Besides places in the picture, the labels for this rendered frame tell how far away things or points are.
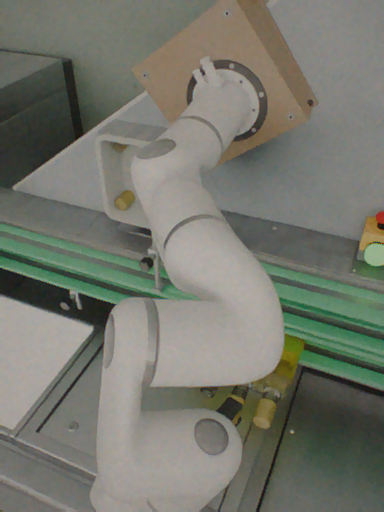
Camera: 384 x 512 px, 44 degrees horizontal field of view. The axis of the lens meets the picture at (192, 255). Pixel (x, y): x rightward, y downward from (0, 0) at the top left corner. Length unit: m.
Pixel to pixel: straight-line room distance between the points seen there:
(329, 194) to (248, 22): 0.40
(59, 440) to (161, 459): 0.63
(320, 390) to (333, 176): 0.49
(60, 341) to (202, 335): 0.83
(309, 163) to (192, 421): 0.67
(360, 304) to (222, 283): 0.53
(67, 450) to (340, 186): 0.77
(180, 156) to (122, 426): 0.37
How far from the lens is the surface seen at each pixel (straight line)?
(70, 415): 1.12
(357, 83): 0.96
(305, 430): 1.13
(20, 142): 1.92
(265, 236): 1.07
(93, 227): 1.29
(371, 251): 1.00
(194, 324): 0.45
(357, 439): 1.15
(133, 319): 0.44
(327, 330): 1.01
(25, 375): 1.21
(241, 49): 0.88
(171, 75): 0.95
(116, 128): 1.13
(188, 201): 0.56
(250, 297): 0.47
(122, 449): 0.47
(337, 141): 1.01
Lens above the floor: 1.66
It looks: 46 degrees down
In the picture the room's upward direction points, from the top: 145 degrees counter-clockwise
